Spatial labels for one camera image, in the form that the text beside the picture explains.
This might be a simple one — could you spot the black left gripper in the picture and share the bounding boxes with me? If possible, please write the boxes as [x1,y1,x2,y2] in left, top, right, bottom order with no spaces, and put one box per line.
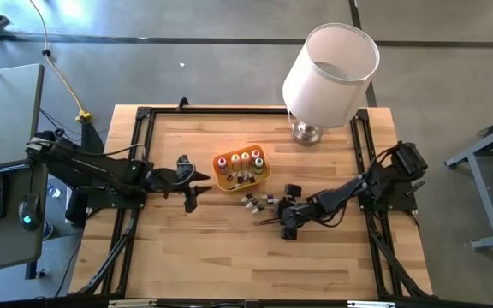
[146,154,213,214]

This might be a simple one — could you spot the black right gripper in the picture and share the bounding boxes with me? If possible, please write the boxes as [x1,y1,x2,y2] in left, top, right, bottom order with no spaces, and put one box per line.
[259,183,321,240]

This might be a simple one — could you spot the yellow plastic bin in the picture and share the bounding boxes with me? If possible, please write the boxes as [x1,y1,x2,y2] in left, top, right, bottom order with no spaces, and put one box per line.
[211,144,272,193]

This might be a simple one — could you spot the silver aluminium extrusion bar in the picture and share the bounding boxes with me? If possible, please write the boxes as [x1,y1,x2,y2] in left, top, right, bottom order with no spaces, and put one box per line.
[347,300,397,308]
[108,299,158,308]

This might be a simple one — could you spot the white table lamp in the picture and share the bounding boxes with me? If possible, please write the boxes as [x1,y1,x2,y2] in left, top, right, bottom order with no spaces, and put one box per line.
[282,22,381,147]

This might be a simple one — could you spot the black computer mouse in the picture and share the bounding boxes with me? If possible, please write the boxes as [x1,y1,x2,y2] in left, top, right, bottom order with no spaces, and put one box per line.
[17,192,43,232]

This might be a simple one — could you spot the grey desk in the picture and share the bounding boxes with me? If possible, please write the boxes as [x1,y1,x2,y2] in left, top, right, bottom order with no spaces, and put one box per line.
[0,163,50,275]
[0,63,45,173]

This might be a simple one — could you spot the yellow power cable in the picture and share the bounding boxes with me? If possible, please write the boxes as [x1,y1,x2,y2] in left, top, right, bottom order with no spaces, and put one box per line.
[27,0,86,115]

